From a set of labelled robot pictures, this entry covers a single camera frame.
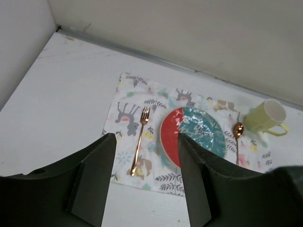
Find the animal print cloth placemat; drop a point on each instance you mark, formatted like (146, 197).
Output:
(154, 171)

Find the red and teal plate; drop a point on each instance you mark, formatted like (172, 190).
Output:
(198, 125)

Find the copper fork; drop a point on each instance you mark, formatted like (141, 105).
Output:
(143, 120)

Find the copper spoon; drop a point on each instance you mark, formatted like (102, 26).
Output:
(238, 131)

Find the yellow-green mug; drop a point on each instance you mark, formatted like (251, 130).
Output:
(265, 116)

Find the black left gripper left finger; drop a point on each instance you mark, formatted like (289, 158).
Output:
(71, 192)

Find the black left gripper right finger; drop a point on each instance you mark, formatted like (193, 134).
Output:
(221, 194)

